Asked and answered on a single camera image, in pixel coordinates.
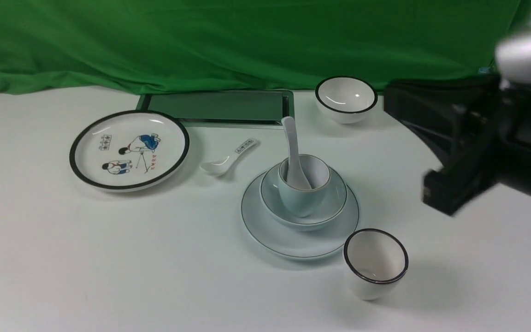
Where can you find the pale blue ceramic cup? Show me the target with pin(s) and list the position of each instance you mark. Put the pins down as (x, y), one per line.
(302, 203)

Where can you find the small black-rimmed white bowl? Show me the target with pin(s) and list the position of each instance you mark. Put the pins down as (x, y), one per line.
(345, 100)

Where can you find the blue binder clip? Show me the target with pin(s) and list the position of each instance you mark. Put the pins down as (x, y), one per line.
(485, 70)

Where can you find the white printed ceramic spoon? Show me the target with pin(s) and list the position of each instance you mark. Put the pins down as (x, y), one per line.
(218, 168)

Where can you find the pale blue saucer plate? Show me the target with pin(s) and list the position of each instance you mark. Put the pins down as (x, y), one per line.
(289, 243)

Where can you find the black-rimmed white cup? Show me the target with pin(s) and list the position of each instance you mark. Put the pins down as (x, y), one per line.
(375, 262)

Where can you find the green backdrop cloth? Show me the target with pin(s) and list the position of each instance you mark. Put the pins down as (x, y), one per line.
(159, 46)

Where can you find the metal table cable hatch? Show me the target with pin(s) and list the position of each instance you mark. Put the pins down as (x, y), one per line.
(229, 108)

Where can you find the illustrated black-rimmed plate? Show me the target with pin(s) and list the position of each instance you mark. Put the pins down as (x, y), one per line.
(129, 151)

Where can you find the pale blue ceramic spoon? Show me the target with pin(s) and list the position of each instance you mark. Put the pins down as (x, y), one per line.
(295, 176)

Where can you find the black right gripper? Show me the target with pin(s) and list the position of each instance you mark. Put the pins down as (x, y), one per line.
(480, 132)

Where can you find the pale blue ceramic bowl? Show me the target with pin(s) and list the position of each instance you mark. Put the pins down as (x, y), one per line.
(329, 208)

